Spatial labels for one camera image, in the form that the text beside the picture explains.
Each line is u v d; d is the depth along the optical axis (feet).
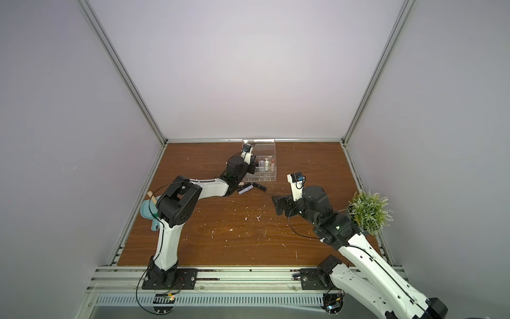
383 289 1.33
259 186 3.20
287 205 2.01
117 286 2.43
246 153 2.79
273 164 3.32
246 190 3.19
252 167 2.91
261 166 3.37
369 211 2.39
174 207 1.86
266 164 3.37
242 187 3.19
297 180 2.00
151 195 3.14
